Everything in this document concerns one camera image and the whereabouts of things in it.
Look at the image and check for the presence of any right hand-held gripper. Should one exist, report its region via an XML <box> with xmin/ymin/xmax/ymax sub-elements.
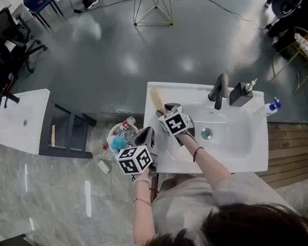
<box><xmin>155</xmin><ymin>100</ymin><xmax>199</xmax><ymax>149</ymax></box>

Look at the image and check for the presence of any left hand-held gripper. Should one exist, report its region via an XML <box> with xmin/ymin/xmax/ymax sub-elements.
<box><xmin>111</xmin><ymin>125</ymin><xmax>162</xmax><ymax>182</ymax></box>

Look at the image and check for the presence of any white sink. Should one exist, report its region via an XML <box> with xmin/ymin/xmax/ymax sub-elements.
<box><xmin>138</xmin><ymin>66</ymin><xmax>275</xmax><ymax>187</ymax></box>

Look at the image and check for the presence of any black soap dispenser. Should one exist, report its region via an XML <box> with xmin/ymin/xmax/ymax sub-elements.
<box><xmin>226</xmin><ymin>78</ymin><xmax>262</xmax><ymax>109</ymax></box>

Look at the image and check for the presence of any white bottle with blue pump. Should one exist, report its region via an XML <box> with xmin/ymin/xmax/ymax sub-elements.
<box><xmin>253</xmin><ymin>96</ymin><xmax>284</xmax><ymax>119</ymax></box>

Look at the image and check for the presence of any person's right forearm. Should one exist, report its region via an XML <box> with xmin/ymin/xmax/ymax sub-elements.
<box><xmin>183</xmin><ymin>132</ymin><xmax>234</xmax><ymax>195</ymax></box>

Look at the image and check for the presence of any person's left forearm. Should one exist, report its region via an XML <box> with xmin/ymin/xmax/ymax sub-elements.
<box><xmin>125</xmin><ymin>173</ymin><xmax>162</xmax><ymax>246</ymax></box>

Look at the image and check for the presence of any round sink drain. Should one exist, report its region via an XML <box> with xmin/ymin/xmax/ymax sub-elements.
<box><xmin>200</xmin><ymin>126</ymin><xmax>215</xmax><ymax>141</ymax></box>

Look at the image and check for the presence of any dark grey sink faucet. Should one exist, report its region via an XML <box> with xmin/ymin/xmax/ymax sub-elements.
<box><xmin>205</xmin><ymin>72</ymin><xmax>234</xmax><ymax>111</ymax></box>

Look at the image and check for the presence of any blue crumpled wrapper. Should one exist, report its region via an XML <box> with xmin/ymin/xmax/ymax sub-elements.
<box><xmin>109</xmin><ymin>134</ymin><xmax>130</xmax><ymax>155</ymax></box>

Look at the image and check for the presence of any small pale box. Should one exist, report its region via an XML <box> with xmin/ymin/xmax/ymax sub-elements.
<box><xmin>97</xmin><ymin>158</ymin><xmax>112</xmax><ymax>176</ymax></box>

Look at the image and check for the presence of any white waste bin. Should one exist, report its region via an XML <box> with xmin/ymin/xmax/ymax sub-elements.
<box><xmin>104</xmin><ymin>118</ymin><xmax>148</xmax><ymax>157</ymax></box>

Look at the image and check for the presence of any plastic bottle with red label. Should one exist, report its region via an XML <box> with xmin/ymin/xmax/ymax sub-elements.
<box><xmin>117</xmin><ymin>115</ymin><xmax>139</xmax><ymax>133</ymax></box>

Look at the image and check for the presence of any person's grey shirt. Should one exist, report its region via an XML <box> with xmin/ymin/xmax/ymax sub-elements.
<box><xmin>146</xmin><ymin>156</ymin><xmax>303</xmax><ymax>246</ymax></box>

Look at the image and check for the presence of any dark open cabinet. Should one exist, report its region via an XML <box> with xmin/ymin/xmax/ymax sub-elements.
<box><xmin>32</xmin><ymin>93</ymin><xmax>102</xmax><ymax>166</ymax></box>

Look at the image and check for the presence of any small white washbasin top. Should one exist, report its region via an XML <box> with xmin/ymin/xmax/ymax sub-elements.
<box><xmin>0</xmin><ymin>88</ymin><xmax>60</xmax><ymax>160</ymax></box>

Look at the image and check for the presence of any blue chair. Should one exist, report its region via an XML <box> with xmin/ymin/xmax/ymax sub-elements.
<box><xmin>23</xmin><ymin>0</ymin><xmax>66</xmax><ymax>32</ymax></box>

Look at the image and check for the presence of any pearl bracelet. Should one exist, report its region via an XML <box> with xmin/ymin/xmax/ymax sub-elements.
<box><xmin>132</xmin><ymin>175</ymin><xmax>153</xmax><ymax>188</ymax></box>

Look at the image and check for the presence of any black hair tie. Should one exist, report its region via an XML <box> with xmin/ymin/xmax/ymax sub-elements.
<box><xmin>191</xmin><ymin>146</ymin><xmax>207</xmax><ymax>163</ymax></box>

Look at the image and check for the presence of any thin metal bracelet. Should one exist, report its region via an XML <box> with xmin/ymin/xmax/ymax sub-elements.
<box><xmin>133</xmin><ymin>195</ymin><xmax>153</xmax><ymax>209</ymax></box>

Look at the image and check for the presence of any gold wire stand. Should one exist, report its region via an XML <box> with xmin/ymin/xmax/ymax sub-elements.
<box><xmin>130</xmin><ymin>0</ymin><xmax>176</xmax><ymax>32</ymax></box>

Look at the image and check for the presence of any black floor cable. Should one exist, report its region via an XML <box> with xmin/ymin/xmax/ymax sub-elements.
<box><xmin>182</xmin><ymin>0</ymin><xmax>273</xmax><ymax>41</ymax></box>

